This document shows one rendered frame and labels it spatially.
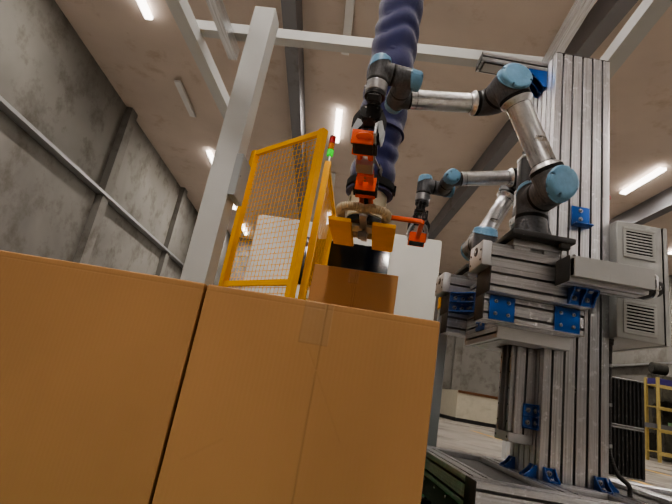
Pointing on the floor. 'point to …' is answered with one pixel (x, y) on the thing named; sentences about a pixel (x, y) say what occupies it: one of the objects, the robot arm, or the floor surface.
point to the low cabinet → (469, 407)
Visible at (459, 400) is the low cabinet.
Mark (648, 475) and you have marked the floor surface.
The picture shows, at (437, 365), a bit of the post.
